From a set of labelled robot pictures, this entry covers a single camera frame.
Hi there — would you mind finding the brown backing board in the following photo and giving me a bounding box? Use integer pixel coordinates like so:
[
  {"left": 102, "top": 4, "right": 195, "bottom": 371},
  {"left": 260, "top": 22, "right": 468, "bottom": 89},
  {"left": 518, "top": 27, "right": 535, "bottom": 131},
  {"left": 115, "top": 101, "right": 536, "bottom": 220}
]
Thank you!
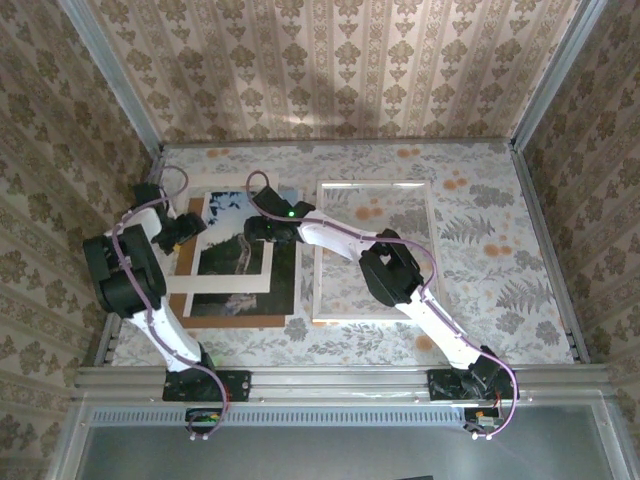
[{"left": 171, "top": 196, "right": 297, "bottom": 330}]

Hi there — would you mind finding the landscape photo print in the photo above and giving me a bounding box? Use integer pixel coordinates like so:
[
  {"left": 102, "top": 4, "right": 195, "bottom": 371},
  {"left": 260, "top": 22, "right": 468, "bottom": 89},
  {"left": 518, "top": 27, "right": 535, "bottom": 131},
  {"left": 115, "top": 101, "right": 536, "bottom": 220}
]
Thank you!
[{"left": 185, "top": 188, "right": 302, "bottom": 319}]

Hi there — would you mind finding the white mat board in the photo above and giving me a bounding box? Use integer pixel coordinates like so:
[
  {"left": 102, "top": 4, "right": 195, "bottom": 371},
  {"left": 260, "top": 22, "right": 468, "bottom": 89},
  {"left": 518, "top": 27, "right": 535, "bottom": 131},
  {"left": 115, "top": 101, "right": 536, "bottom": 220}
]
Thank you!
[{"left": 169, "top": 172, "right": 282, "bottom": 295}]

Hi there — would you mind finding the white picture frame with glass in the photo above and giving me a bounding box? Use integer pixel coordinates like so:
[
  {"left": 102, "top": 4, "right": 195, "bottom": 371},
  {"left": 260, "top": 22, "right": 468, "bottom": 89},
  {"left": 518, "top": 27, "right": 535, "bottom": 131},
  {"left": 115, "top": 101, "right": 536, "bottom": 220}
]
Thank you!
[{"left": 310, "top": 178, "right": 441, "bottom": 324}]

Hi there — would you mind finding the black left connector box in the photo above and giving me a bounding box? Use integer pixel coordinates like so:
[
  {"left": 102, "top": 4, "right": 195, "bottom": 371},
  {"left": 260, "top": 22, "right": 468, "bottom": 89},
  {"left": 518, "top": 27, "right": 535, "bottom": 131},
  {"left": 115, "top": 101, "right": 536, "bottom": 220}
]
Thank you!
[{"left": 184, "top": 407, "right": 225, "bottom": 435}]

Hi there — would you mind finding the black connector box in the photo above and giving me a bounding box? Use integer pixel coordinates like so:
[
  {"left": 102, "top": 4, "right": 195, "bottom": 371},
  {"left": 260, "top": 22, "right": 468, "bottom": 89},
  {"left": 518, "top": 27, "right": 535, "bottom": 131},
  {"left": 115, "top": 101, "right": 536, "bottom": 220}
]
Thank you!
[
  {"left": 184, "top": 407, "right": 225, "bottom": 435},
  {"left": 462, "top": 407, "right": 505, "bottom": 435}
]

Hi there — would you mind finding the grey metal panel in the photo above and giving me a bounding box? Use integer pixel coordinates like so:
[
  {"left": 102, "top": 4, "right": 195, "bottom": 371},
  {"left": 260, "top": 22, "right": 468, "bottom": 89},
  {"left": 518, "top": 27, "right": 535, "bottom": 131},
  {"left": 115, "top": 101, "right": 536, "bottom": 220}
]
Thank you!
[{"left": 74, "top": 404, "right": 619, "bottom": 480}]

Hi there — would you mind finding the black right connector box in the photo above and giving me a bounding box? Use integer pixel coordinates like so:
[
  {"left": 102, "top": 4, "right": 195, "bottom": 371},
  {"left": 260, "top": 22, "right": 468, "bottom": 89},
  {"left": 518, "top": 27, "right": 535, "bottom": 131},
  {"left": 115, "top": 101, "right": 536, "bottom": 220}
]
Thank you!
[{"left": 462, "top": 407, "right": 505, "bottom": 435}]

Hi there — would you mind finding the thin aluminium table end rail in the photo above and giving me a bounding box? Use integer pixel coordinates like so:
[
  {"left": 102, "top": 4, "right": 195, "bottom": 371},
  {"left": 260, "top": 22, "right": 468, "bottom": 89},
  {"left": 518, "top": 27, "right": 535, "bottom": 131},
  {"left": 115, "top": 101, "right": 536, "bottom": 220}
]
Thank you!
[{"left": 159, "top": 135, "right": 519, "bottom": 150}]

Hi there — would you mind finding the aluminium table side rail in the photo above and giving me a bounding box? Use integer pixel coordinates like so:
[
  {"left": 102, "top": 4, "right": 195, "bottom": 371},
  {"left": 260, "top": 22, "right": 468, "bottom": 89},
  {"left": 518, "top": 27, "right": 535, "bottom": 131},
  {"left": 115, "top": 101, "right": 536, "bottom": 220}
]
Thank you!
[
  {"left": 508, "top": 144, "right": 592, "bottom": 365},
  {"left": 93, "top": 147, "right": 169, "bottom": 369}
]

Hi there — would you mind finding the long aluminium mounting rail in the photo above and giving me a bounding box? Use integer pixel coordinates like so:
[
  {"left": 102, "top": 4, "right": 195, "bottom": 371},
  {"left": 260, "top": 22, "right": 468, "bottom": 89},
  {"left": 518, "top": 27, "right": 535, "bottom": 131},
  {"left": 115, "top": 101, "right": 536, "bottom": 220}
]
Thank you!
[{"left": 73, "top": 363, "right": 610, "bottom": 402}]

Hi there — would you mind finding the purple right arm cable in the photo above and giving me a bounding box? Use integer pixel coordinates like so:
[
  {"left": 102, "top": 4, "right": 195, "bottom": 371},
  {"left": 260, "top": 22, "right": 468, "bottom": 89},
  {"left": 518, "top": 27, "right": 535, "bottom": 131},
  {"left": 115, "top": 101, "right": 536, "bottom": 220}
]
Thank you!
[{"left": 246, "top": 171, "right": 521, "bottom": 442}]

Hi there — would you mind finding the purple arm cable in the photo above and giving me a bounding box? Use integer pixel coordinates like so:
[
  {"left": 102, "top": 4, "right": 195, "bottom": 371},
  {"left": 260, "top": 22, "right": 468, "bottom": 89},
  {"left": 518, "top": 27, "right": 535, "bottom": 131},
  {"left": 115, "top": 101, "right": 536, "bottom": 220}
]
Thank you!
[
  {"left": 246, "top": 171, "right": 521, "bottom": 442},
  {"left": 112, "top": 165, "right": 234, "bottom": 442}
]

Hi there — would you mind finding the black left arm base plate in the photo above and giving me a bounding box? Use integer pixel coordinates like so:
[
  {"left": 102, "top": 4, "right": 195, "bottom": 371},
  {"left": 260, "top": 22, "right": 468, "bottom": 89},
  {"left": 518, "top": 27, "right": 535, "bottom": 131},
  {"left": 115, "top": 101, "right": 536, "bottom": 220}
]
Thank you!
[{"left": 161, "top": 368, "right": 252, "bottom": 403}]

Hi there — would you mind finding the aluminium corner post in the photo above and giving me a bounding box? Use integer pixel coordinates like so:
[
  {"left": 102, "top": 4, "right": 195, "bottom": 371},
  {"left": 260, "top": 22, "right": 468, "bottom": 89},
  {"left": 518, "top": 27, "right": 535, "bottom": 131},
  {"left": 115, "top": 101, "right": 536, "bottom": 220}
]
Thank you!
[
  {"left": 508, "top": 0, "right": 604, "bottom": 151},
  {"left": 57, "top": 0, "right": 166, "bottom": 156}
]

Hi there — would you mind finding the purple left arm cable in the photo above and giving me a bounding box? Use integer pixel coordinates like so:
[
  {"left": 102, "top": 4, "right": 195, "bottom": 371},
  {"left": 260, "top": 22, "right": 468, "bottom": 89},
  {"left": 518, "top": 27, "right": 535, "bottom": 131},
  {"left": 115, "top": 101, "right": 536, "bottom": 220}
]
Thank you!
[{"left": 112, "top": 165, "right": 234, "bottom": 442}]

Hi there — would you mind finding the grey slotted cable duct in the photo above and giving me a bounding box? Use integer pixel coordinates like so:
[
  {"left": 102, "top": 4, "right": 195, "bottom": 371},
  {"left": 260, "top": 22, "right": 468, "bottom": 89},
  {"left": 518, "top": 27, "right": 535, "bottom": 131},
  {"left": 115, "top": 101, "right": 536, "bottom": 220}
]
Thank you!
[{"left": 89, "top": 405, "right": 469, "bottom": 428}]

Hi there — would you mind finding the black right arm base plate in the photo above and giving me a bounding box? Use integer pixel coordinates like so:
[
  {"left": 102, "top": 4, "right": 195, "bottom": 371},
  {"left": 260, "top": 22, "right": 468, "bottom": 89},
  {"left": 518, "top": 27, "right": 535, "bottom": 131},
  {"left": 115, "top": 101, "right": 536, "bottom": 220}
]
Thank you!
[{"left": 427, "top": 368, "right": 521, "bottom": 402}]

